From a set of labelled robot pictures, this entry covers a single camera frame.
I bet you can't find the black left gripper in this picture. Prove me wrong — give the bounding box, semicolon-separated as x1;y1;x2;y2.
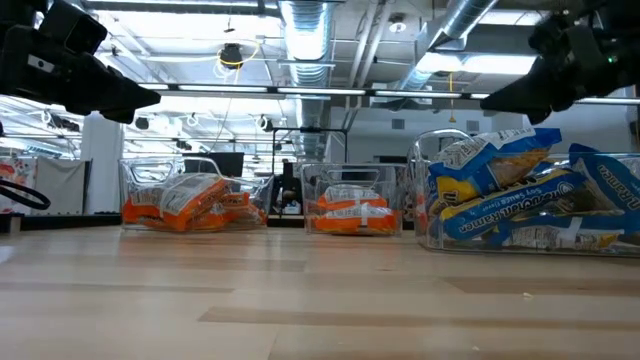
0;24;162;125

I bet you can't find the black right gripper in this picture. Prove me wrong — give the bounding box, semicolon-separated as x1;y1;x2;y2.
479;0;640;126

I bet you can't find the blue Maruchan ramen pack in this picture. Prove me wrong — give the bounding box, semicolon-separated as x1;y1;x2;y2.
567;142;640;214
479;219;640;251
428;127;563;204
439;167;591;241

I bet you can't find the orange Maruchan ramen pack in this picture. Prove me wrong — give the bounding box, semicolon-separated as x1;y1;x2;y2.
122;185;169;226
317;184;389;210
222;191;269;226
158;173;232;232

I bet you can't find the silver snack packet mid-left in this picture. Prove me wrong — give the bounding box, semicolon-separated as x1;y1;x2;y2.
197;209;229;232
310;202;401;235

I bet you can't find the fluorescent ceiling light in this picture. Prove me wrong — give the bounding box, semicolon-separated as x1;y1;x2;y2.
417;52;539;76

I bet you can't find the clear plastic bin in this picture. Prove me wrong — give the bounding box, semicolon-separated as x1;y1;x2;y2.
407;128;640;257
118;156;275;232
301;162;407;237

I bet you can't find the white partition panel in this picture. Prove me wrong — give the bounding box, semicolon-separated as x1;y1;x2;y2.
34;157;91;215

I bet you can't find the colourful floral poster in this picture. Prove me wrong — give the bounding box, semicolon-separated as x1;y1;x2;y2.
0;155;39;214

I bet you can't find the black computer monitor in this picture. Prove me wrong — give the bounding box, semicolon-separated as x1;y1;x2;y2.
182;152;245;177

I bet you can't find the black overhead beam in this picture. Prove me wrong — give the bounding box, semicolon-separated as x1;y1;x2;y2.
139;83;640;106

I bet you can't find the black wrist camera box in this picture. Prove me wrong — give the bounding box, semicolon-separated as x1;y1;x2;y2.
37;0;109;56

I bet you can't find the silver spiral air duct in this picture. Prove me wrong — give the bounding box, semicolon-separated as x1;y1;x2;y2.
399;0;501;91
277;0;334;161

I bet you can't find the black ceiling-mounted camera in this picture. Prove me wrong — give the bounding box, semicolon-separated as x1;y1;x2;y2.
218;42;245;70

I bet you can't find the black aluminium rig frame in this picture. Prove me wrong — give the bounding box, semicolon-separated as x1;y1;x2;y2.
0;212;426;234

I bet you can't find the black cable loop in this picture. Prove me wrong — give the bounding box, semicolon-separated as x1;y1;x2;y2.
0;178;52;211

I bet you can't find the black metal stand frame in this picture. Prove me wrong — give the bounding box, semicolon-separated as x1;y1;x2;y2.
271;127;350;174

